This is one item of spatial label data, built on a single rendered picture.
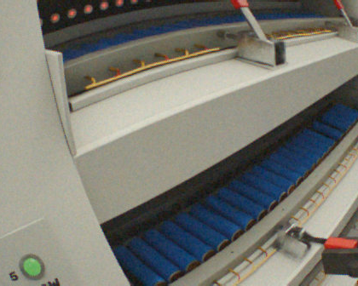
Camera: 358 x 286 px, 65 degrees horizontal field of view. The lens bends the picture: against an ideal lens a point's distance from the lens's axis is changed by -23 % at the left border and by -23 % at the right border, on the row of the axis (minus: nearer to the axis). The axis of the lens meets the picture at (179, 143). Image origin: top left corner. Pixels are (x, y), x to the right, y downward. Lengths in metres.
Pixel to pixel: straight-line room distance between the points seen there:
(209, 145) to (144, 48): 0.09
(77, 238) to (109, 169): 0.04
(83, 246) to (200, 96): 0.11
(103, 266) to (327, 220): 0.28
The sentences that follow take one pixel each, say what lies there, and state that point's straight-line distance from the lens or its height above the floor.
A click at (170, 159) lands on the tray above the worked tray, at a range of 0.19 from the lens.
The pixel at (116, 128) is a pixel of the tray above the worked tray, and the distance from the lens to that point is 0.18.
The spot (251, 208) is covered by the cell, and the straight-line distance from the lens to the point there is 0.37.
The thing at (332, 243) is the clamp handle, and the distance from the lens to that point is 0.31.
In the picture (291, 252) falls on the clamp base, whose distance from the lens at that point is 0.34.
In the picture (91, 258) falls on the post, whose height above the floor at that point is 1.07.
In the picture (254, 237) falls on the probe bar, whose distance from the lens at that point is 0.33.
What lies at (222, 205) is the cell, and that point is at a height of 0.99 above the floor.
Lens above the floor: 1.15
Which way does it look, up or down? 14 degrees down
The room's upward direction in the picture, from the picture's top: 16 degrees counter-clockwise
